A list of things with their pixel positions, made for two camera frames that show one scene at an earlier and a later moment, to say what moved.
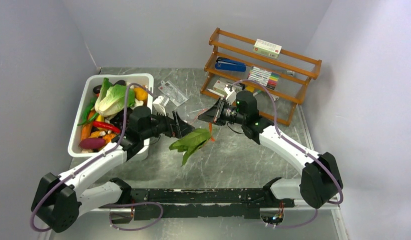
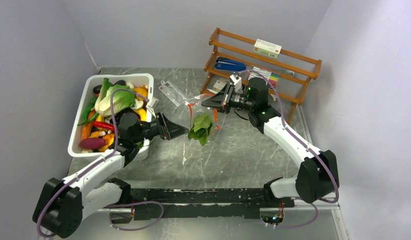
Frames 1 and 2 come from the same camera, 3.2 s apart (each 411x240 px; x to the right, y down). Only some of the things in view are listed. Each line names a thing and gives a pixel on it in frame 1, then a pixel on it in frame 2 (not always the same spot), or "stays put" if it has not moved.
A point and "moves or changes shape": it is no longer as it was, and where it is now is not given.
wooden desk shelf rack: x=277 y=78 stays put
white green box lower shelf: x=219 y=86 stays put
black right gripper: x=214 y=114 -> x=221 y=100
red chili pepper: x=106 y=126 stays put
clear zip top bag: x=196 y=123 moves or changes shape
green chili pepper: x=85 y=119 stays put
